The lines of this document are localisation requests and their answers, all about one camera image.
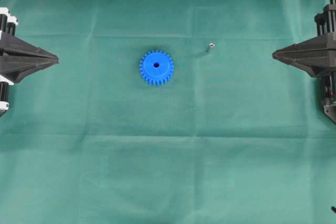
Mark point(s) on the blue plastic gear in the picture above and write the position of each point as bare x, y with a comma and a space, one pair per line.
156, 67

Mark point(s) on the green cloth mat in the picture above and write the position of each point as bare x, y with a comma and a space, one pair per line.
234, 137

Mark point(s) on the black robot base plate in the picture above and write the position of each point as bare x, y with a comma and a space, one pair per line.
330, 112

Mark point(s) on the black white left-side gripper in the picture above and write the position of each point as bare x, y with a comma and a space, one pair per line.
25, 58

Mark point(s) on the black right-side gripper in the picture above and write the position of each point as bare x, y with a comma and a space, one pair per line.
323, 67

